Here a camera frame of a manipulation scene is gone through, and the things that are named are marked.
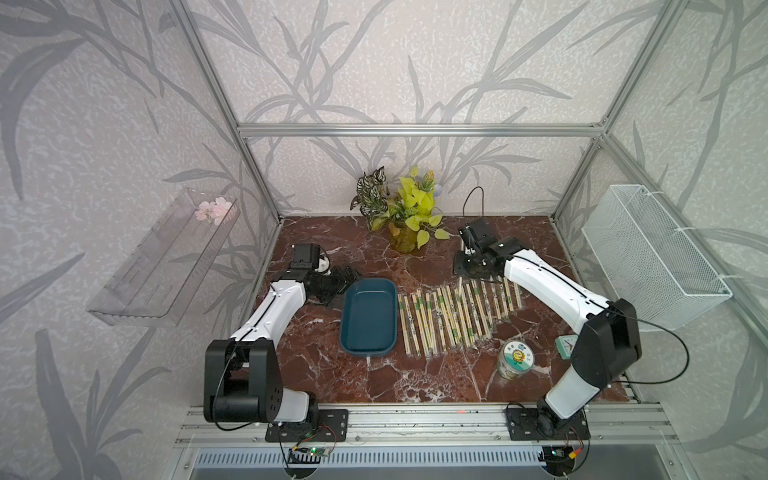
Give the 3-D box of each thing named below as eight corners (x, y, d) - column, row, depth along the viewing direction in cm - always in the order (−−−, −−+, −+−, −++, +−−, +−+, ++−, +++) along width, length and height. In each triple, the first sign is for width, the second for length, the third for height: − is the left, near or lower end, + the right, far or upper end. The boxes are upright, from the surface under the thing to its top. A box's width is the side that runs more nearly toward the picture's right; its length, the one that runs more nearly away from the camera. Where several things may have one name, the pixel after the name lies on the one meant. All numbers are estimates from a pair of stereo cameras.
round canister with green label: (499, 379, 83) (507, 369, 76) (493, 350, 88) (501, 339, 81) (527, 379, 83) (538, 369, 76) (520, 350, 88) (530, 339, 81)
